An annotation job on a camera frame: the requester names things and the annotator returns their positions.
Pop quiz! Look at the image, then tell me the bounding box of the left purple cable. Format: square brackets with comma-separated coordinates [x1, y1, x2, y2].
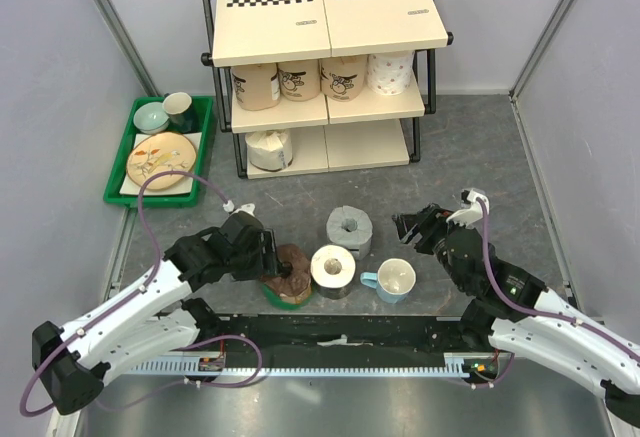
[19, 169, 264, 417]

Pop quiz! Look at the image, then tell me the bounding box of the tan roll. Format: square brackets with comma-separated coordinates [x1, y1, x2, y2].
[277, 59, 321, 102]
[231, 63, 280, 111]
[320, 55, 367, 102]

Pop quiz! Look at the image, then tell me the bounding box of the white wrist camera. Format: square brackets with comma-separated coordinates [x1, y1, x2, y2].
[446, 187, 490, 227]
[223, 199, 256, 216]

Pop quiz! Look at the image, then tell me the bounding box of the pale celadon bowl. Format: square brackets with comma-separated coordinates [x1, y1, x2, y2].
[133, 102, 170, 135]

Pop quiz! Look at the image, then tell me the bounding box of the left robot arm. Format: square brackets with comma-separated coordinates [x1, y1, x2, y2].
[31, 210, 292, 415]

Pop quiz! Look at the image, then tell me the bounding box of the dark green white cup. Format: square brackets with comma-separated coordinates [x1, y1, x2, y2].
[162, 92, 198, 133]

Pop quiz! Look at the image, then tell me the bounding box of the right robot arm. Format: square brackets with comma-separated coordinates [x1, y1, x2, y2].
[393, 200, 639, 426]

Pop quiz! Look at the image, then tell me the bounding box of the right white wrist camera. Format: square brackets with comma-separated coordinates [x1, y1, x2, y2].
[446, 187, 490, 227]

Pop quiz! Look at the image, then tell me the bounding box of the green plastic tray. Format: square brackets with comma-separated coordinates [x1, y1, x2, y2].
[103, 95, 217, 208]

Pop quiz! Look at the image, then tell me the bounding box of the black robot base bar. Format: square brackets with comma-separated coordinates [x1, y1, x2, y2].
[193, 314, 497, 370]

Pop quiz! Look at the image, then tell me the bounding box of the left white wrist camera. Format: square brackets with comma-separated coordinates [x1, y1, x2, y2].
[223, 199, 256, 216]

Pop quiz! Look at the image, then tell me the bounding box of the cream roll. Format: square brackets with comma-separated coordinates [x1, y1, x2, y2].
[245, 129, 293, 172]

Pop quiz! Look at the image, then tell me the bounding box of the white paper roll front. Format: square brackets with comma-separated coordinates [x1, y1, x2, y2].
[310, 245, 356, 300]

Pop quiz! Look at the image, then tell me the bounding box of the round painted bird plate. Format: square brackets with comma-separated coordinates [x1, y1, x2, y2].
[126, 132, 197, 186]

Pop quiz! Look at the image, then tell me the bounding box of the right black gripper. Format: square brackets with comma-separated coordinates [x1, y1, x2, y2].
[389, 202, 469, 292]

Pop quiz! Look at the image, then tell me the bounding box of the black frame beige shelf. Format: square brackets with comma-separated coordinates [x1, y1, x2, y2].
[201, 0, 453, 179]

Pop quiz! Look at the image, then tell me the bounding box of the grey paper roll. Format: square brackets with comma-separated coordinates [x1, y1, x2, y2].
[326, 205, 373, 260]

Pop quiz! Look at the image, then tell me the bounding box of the dark brown roll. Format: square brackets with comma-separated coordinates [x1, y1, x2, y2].
[260, 244, 312, 310]

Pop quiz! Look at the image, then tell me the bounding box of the white paper roll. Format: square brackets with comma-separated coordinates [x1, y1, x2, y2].
[366, 51, 414, 96]
[310, 245, 356, 300]

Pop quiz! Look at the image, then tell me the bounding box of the light blue white mug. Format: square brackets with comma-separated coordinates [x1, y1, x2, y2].
[360, 258, 417, 304]

